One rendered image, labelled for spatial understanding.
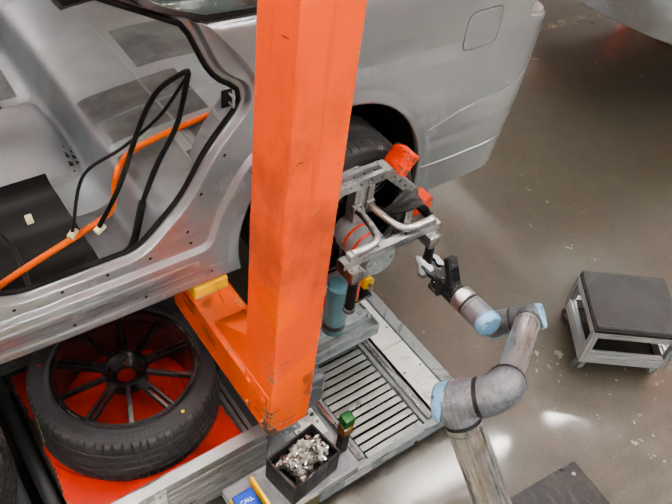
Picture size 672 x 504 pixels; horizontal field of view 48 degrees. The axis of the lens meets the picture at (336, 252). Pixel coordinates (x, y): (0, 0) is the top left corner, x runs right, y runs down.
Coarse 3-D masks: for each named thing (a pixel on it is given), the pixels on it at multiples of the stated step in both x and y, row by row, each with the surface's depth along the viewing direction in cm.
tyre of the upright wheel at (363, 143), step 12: (360, 120) 274; (348, 132) 261; (360, 132) 264; (372, 132) 269; (348, 144) 255; (360, 144) 256; (372, 144) 258; (384, 144) 263; (348, 156) 253; (360, 156) 256; (372, 156) 261; (384, 156) 265; (348, 168) 257; (384, 228) 296
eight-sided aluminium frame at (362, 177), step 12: (360, 168) 256; (372, 168) 258; (384, 168) 257; (348, 180) 254; (360, 180) 251; (372, 180) 255; (396, 180) 264; (408, 180) 276; (348, 192) 251; (396, 216) 288; (408, 216) 286
